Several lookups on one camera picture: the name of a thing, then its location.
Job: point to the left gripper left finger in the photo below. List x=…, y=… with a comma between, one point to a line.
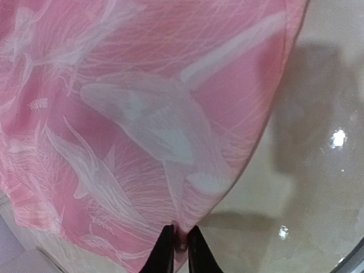
x=161, y=259

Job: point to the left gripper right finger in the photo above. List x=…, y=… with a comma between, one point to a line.
x=200, y=257

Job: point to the pink printed garment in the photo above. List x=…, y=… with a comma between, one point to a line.
x=120, y=117

